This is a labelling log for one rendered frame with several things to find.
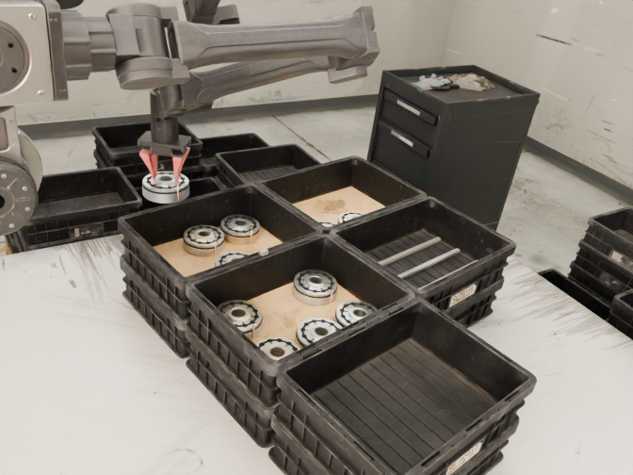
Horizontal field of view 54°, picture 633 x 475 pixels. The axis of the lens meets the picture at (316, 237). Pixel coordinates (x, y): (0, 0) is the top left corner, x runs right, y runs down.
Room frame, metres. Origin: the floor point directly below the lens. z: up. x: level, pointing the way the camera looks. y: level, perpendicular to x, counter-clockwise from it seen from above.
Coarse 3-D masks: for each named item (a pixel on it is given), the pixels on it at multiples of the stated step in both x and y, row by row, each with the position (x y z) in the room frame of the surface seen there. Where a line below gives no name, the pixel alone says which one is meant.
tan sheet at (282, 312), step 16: (288, 288) 1.17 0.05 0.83; (256, 304) 1.10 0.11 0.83; (272, 304) 1.11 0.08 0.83; (288, 304) 1.11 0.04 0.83; (304, 304) 1.12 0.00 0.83; (336, 304) 1.14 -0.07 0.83; (272, 320) 1.05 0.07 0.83; (288, 320) 1.06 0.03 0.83; (256, 336) 0.99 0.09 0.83; (288, 336) 1.01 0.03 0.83
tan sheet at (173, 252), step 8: (264, 232) 1.41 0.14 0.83; (176, 240) 1.31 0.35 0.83; (256, 240) 1.36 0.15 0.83; (264, 240) 1.37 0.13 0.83; (272, 240) 1.38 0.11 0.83; (280, 240) 1.38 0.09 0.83; (160, 248) 1.26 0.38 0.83; (168, 248) 1.27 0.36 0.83; (176, 248) 1.27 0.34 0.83; (224, 248) 1.31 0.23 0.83; (232, 248) 1.31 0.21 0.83; (240, 248) 1.32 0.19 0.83; (248, 248) 1.32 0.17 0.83; (256, 248) 1.33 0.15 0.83; (168, 256) 1.23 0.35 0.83; (176, 256) 1.24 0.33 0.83; (184, 256) 1.24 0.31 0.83; (192, 256) 1.25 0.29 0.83; (200, 256) 1.25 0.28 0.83; (208, 256) 1.26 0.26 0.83; (216, 256) 1.26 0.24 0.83; (176, 264) 1.21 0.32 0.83; (184, 264) 1.21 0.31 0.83; (192, 264) 1.22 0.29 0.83; (200, 264) 1.22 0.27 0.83; (208, 264) 1.23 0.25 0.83; (184, 272) 1.18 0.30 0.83; (192, 272) 1.18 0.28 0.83
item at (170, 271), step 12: (216, 192) 1.41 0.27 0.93; (228, 192) 1.43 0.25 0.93; (264, 192) 1.45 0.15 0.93; (180, 204) 1.32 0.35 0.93; (276, 204) 1.40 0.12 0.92; (132, 216) 1.23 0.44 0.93; (300, 216) 1.35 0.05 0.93; (120, 228) 1.20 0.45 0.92; (132, 228) 1.18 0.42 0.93; (312, 228) 1.31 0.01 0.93; (132, 240) 1.15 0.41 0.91; (144, 240) 1.14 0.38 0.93; (300, 240) 1.24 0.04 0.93; (144, 252) 1.12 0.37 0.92; (156, 252) 1.10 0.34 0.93; (156, 264) 1.08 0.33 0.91; (168, 264) 1.07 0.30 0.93; (228, 264) 1.10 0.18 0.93; (168, 276) 1.05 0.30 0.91; (180, 276) 1.03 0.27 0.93; (192, 276) 1.03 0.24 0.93; (180, 288) 1.02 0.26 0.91
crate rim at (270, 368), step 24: (312, 240) 1.24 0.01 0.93; (336, 240) 1.26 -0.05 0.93; (240, 264) 1.10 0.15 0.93; (192, 288) 0.99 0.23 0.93; (408, 288) 1.10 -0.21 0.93; (216, 312) 0.93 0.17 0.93; (384, 312) 1.01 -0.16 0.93; (240, 336) 0.87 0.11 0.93; (336, 336) 0.91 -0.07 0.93; (264, 360) 0.82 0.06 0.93; (288, 360) 0.83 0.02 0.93
